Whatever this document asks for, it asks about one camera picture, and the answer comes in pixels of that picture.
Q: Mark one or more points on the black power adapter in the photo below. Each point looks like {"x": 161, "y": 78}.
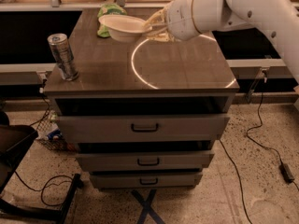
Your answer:
{"x": 286, "y": 172}

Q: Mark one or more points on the top grey drawer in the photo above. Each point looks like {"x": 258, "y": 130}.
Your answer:
{"x": 121, "y": 129}

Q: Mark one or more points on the middle grey drawer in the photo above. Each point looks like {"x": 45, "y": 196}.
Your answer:
{"x": 143, "y": 161}

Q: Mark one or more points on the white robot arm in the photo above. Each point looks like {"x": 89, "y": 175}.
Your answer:
{"x": 277, "y": 20}

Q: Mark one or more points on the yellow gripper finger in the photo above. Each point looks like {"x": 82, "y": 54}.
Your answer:
{"x": 157, "y": 19}
{"x": 161, "y": 35}

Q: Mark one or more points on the white paper bowl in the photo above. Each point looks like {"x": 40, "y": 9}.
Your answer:
{"x": 124, "y": 28}

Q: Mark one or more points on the grey drawer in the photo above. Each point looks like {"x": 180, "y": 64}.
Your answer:
{"x": 150, "y": 180}
{"x": 121, "y": 129}
{"x": 143, "y": 161}

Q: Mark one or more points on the silver redbull can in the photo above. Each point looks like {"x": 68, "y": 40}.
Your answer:
{"x": 63, "y": 56}

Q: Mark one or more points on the grey drawer cabinet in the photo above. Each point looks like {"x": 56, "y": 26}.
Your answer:
{"x": 145, "y": 78}

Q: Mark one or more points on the green chip bag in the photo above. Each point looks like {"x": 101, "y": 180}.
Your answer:
{"x": 108, "y": 9}

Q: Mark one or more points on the wire basket with items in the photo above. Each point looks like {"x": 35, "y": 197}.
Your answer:
{"x": 49, "y": 134}

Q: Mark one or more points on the bottom grey drawer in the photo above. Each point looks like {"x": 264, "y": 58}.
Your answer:
{"x": 150, "y": 180}

